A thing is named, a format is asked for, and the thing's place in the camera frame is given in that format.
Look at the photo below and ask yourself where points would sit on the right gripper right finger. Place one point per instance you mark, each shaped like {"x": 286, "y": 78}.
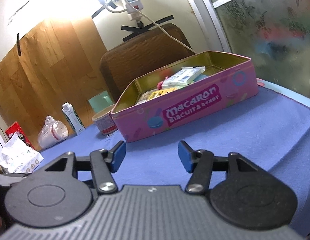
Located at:
{"x": 199, "y": 164}

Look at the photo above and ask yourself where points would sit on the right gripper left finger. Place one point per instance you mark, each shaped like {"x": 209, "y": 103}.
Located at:
{"x": 105, "y": 162}

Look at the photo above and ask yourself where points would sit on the yellow card packet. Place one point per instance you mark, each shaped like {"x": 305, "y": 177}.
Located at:
{"x": 161, "y": 92}

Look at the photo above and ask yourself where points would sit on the green patterned packet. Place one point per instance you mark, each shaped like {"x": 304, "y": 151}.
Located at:
{"x": 145, "y": 97}

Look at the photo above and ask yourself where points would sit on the blue pencil case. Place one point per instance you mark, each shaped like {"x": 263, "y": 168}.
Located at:
{"x": 200, "y": 77}

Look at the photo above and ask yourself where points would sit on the pink knitted ball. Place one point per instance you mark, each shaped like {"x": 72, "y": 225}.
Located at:
{"x": 161, "y": 82}

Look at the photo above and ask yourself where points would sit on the white wet wipe packet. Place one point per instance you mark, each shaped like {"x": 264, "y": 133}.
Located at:
{"x": 183, "y": 77}

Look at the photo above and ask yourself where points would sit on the green white drink carton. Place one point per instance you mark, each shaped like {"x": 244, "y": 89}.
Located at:
{"x": 72, "y": 118}

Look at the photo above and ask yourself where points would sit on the white tissue pack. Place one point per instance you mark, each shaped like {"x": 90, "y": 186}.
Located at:
{"x": 17, "y": 157}

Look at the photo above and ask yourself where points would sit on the round paper food tub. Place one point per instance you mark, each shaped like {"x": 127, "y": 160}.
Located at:
{"x": 103, "y": 120}

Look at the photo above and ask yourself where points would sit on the plastic bag of cups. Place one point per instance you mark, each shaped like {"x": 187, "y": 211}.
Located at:
{"x": 53, "y": 132}

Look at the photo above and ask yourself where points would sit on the teal plastic mug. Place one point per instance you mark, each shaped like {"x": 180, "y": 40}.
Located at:
{"x": 100, "y": 101}

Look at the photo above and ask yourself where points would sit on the red cardboard box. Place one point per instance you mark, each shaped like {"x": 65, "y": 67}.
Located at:
{"x": 15, "y": 131}

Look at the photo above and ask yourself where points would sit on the pink macaron biscuit tin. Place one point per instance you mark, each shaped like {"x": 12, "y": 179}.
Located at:
{"x": 230, "y": 78}

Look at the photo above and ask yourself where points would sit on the blue tablecloth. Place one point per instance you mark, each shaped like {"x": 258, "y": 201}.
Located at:
{"x": 271, "y": 129}

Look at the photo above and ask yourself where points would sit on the wooden board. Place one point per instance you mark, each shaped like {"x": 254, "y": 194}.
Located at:
{"x": 54, "y": 63}

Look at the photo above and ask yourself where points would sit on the frosted glass window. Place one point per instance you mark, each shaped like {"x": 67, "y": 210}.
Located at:
{"x": 275, "y": 34}

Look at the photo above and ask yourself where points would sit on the white power strip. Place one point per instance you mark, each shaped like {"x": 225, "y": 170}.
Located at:
{"x": 133, "y": 8}

